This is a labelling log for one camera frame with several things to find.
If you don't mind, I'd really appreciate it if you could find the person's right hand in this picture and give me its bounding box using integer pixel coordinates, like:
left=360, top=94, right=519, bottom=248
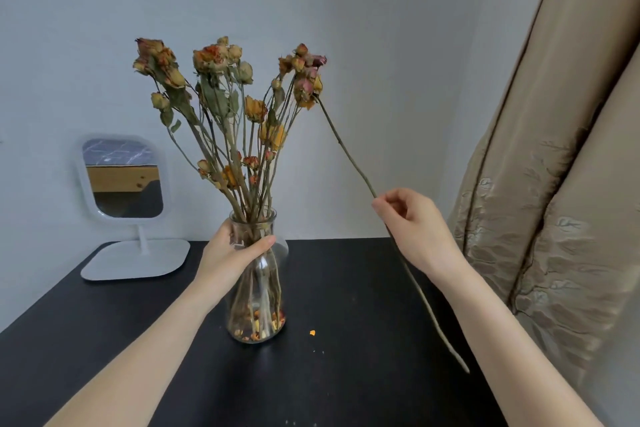
left=371, top=187, right=469, bottom=288

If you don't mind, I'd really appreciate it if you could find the person's left hand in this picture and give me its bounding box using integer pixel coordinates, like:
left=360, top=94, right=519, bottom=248
left=191, top=219, right=277, bottom=315

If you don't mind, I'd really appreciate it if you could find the clear glass vase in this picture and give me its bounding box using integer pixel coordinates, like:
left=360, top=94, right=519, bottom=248
left=225, top=207, right=290, bottom=344

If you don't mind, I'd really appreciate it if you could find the short cluster buds dried flower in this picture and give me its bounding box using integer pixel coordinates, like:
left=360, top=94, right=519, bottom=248
left=196, top=159, right=236, bottom=212

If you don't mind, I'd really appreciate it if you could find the thin dark stem dried flower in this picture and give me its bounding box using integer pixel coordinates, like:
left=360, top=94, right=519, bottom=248
left=312, top=93, right=471, bottom=375

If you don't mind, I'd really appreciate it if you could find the person's left forearm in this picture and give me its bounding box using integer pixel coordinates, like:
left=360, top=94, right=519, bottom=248
left=45, top=284, right=213, bottom=427

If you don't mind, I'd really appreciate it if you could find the person's right forearm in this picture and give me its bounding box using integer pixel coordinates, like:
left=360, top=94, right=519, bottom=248
left=435, top=261, right=603, bottom=427

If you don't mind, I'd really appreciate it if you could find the pile of dried orange petals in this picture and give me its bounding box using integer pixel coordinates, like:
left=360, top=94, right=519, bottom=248
left=228, top=309, right=286, bottom=342

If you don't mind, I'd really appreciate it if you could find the white standing mirror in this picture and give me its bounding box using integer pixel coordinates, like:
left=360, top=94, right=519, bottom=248
left=75, top=133, right=192, bottom=282

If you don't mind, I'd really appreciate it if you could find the beige embroidered curtain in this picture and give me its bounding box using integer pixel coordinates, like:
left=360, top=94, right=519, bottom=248
left=447, top=0, right=640, bottom=392

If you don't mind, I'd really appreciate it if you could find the black table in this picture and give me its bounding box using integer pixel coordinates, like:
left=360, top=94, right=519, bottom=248
left=0, top=237, right=506, bottom=427

